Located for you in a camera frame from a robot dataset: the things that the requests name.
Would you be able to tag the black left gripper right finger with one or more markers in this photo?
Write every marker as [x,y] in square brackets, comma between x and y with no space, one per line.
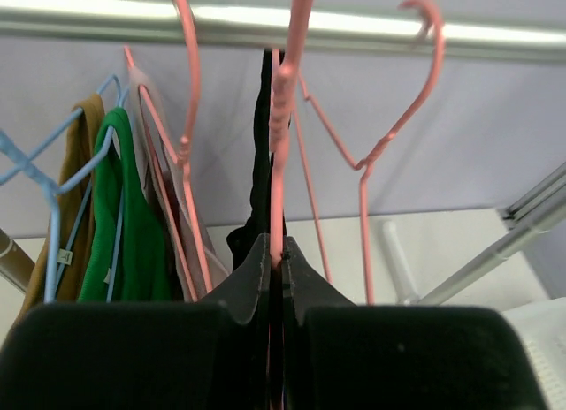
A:
[312,352]

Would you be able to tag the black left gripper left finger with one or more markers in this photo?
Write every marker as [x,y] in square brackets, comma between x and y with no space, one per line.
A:
[240,359]

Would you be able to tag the black tank top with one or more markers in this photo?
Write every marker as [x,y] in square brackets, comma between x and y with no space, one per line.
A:
[241,240]

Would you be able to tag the pink wire hanger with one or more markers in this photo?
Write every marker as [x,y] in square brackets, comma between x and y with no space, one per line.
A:
[432,22]
[181,153]
[285,72]

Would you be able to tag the mauve tank top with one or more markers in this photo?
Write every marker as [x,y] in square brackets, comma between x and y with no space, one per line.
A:
[198,268]

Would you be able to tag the green tank top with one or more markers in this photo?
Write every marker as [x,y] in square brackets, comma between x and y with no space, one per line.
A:
[142,272]

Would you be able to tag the brown tank top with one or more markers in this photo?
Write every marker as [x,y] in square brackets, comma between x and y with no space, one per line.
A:
[80,143]

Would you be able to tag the white and grey garment rack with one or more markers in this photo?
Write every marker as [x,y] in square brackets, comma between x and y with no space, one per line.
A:
[491,128]

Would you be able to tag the blue wire hanger right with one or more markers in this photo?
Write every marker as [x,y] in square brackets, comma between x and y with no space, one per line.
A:
[112,149]

